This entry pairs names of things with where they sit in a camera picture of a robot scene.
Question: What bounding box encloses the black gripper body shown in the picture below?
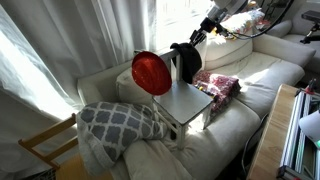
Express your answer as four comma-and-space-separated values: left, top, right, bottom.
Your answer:
199, 15, 223, 35

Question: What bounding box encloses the black fedora hat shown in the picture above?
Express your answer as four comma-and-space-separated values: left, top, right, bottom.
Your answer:
169, 42, 203, 85

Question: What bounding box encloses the red sequin hat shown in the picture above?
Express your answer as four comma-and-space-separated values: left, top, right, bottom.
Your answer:
131, 50, 173, 97

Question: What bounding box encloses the small white wooden chair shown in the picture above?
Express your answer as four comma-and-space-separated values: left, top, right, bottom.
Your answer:
133, 48, 215, 151

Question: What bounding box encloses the yellow floral blanket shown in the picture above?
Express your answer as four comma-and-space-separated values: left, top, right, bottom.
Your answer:
209, 8, 267, 41

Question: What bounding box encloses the red white patterned cloth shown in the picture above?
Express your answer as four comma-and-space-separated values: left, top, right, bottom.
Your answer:
192, 70, 242, 118

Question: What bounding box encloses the black metal rack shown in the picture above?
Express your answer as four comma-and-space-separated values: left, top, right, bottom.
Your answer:
258, 0, 294, 24

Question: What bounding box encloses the white sofa cushion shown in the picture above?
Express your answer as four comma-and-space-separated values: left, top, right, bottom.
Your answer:
115, 66, 158, 108

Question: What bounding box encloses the white fabric sofa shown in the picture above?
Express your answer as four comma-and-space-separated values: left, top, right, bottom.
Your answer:
77, 28, 317, 180

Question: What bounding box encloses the white curtain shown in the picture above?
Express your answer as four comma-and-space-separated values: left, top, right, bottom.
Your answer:
0, 0, 221, 174

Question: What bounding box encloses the red clamp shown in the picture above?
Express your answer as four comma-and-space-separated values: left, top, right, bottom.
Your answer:
294, 78, 319, 98

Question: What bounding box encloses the grey white patterned pillow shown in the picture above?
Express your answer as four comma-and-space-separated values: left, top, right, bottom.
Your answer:
75, 101, 169, 177

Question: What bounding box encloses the wooden table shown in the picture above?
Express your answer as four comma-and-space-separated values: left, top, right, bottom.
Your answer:
246, 83, 320, 180

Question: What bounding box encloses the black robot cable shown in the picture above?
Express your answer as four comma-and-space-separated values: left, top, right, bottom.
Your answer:
221, 0, 296, 40

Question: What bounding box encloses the black camera on stand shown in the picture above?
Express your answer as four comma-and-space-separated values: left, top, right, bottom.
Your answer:
299, 9, 320, 45

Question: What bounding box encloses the aluminium rail frame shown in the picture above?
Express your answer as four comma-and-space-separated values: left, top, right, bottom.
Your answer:
276, 89, 320, 180

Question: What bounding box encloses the light wooden chair frame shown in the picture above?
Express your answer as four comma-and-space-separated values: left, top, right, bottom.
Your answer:
18, 113, 114, 180

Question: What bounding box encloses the dark wire basket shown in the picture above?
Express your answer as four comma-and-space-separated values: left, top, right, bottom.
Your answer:
19, 167, 58, 180

